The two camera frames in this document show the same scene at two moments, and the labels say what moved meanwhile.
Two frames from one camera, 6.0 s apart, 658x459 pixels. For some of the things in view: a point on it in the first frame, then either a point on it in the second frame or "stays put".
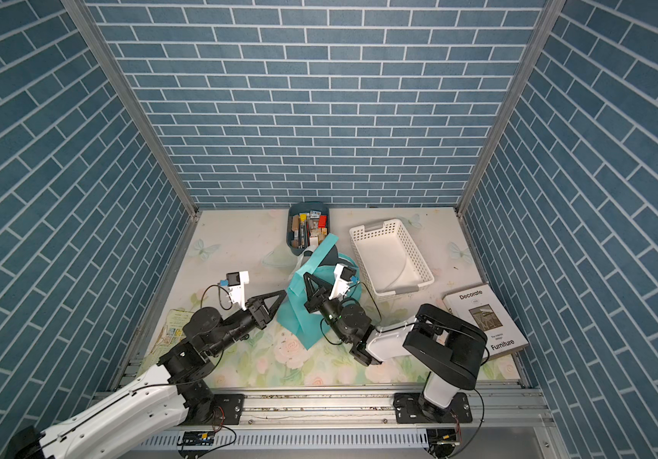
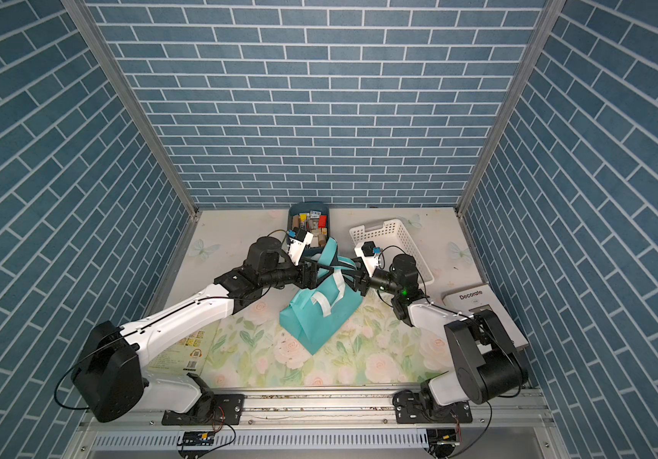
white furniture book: [478, 306] stays put
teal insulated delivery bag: [292, 310] stays put
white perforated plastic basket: [390, 262] stays put
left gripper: [262, 317] -> [311, 282]
